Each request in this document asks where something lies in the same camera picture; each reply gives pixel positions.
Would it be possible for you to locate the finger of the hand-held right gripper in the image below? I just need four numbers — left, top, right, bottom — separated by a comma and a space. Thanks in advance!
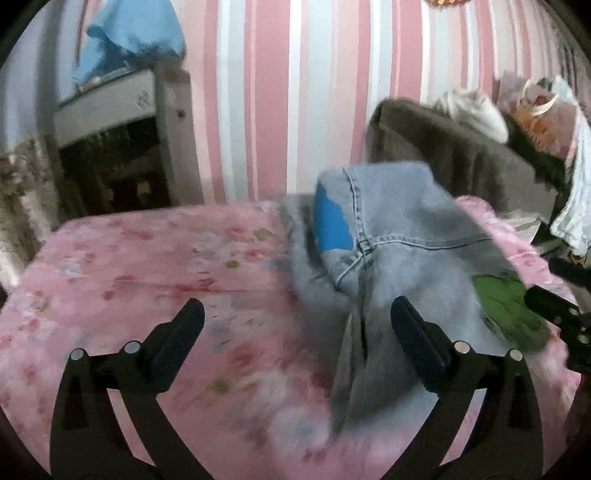
549, 257, 591, 289
525, 285, 591, 376

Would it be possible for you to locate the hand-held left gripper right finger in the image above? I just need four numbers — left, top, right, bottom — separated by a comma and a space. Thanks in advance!
383, 295, 546, 480

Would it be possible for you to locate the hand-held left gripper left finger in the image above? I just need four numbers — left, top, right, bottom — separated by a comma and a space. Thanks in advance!
48, 298, 206, 480

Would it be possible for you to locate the blue denim jacket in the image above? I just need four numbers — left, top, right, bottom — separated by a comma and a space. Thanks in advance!
279, 161, 552, 435

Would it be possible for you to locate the white hanging cloth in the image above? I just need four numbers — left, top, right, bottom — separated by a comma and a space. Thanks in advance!
549, 76, 591, 254

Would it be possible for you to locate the pink floral bed sheet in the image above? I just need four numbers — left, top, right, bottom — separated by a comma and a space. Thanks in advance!
0, 196, 583, 480

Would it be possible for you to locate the orange patterned cloth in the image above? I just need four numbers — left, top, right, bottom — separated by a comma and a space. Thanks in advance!
499, 69, 583, 153

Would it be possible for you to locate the brown blanket covered sofa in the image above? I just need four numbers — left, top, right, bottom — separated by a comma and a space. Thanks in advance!
367, 98, 566, 227

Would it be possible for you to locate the white cloth bundle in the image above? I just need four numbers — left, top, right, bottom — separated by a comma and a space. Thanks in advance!
434, 89, 509, 144

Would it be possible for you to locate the beige floral fabric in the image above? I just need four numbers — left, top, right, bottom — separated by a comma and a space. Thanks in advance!
0, 134, 65, 296

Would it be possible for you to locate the grey water dispenser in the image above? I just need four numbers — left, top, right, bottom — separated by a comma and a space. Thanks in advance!
53, 65, 204, 217

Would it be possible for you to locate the light blue cloth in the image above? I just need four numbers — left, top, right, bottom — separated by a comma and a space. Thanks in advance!
71, 0, 188, 93

